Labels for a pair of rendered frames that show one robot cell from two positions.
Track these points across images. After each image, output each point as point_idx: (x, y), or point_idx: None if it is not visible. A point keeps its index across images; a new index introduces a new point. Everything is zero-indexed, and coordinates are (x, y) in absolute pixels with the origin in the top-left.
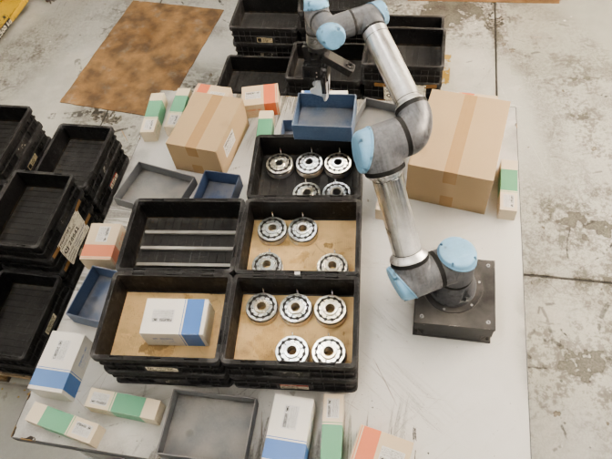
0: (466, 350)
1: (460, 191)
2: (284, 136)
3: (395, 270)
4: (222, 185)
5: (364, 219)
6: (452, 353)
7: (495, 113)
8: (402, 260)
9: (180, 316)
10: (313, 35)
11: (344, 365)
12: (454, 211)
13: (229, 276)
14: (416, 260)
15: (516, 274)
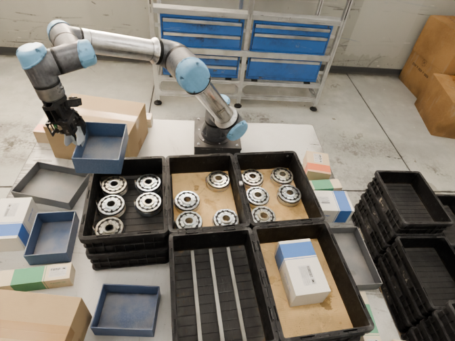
0: (242, 141)
1: (141, 128)
2: (84, 213)
3: (237, 122)
4: (104, 314)
5: None
6: (246, 146)
7: (82, 99)
8: (233, 114)
9: (301, 259)
10: (57, 81)
11: (296, 155)
12: (145, 144)
13: (254, 229)
14: (233, 107)
15: (191, 122)
